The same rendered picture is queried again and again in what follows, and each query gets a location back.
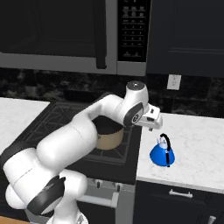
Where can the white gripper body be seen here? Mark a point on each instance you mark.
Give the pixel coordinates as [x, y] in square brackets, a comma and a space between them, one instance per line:
[153, 122]

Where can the dark drawer front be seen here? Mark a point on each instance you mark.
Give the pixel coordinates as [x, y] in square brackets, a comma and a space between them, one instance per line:
[157, 201]

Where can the black stove hob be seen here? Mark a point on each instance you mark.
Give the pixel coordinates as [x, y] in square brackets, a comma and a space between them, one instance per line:
[122, 163]

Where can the silver oven front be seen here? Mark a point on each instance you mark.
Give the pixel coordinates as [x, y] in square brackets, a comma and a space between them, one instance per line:
[125, 204]

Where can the white wall socket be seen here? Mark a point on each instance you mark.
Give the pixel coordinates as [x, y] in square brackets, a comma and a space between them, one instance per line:
[173, 82]

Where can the dark wall cupboard door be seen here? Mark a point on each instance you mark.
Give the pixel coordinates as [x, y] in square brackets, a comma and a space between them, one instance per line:
[186, 35]

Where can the silver and black microwave oven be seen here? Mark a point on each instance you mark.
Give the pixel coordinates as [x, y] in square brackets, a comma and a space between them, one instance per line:
[58, 29]

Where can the beige pot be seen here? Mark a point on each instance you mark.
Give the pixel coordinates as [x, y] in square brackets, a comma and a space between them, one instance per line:
[109, 141]

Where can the silver stove knob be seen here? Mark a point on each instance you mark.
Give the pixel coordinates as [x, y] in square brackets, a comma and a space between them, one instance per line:
[97, 183]
[118, 187]

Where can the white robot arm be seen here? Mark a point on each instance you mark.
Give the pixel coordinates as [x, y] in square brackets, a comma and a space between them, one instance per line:
[64, 145]

